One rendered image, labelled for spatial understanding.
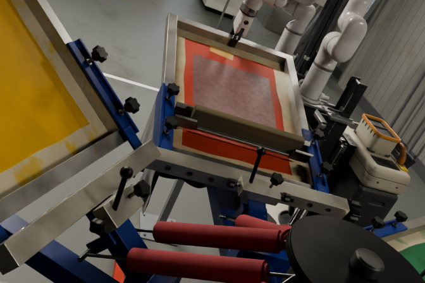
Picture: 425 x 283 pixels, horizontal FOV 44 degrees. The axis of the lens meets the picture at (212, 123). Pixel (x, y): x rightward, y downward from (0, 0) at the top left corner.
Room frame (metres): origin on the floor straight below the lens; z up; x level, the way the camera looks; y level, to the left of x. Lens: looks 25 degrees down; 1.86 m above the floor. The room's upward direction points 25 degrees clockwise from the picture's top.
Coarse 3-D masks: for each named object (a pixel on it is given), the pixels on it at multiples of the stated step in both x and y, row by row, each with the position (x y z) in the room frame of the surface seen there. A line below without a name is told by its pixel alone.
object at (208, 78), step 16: (192, 48) 2.01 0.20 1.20; (208, 48) 2.07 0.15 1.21; (192, 64) 1.91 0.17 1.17; (208, 64) 1.96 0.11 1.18; (224, 64) 2.02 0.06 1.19; (192, 80) 1.82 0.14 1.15; (208, 80) 1.87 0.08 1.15; (224, 80) 1.92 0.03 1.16; (192, 96) 1.74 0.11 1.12; (208, 96) 1.79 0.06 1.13; (224, 96) 1.83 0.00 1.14; (192, 144) 1.52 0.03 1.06; (208, 144) 1.56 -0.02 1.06; (224, 144) 1.60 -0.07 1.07
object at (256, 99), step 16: (240, 64) 2.08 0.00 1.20; (256, 64) 2.14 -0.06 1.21; (240, 80) 1.98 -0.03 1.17; (256, 80) 2.04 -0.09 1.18; (272, 80) 2.09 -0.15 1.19; (240, 96) 1.89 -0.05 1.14; (256, 96) 1.94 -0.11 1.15; (272, 96) 1.99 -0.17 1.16; (240, 112) 1.80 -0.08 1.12; (256, 112) 1.84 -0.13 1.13; (272, 112) 1.89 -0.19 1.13; (240, 144) 1.64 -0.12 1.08; (240, 160) 1.57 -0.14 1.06; (272, 160) 1.65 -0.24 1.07; (288, 160) 1.69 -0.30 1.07
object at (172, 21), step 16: (176, 16) 2.09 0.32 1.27; (192, 32) 2.11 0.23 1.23; (208, 32) 2.12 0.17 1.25; (224, 32) 2.17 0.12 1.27; (240, 48) 2.18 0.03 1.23; (256, 48) 2.19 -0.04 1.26; (288, 64) 2.20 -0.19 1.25; (288, 80) 2.12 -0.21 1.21; (288, 96) 2.05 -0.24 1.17; (304, 112) 1.94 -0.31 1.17; (304, 128) 1.85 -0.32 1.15; (304, 176) 1.66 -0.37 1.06
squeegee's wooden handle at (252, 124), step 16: (192, 112) 1.56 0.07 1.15; (208, 112) 1.55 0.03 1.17; (224, 112) 1.59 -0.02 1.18; (208, 128) 1.57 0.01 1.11; (224, 128) 1.58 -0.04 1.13; (240, 128) 1.59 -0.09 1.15; (256, 128) 1.61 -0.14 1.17; (272, 128) 1.64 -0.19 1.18; (272, 144) 1.64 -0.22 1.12; (288, 144) 1.66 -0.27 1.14
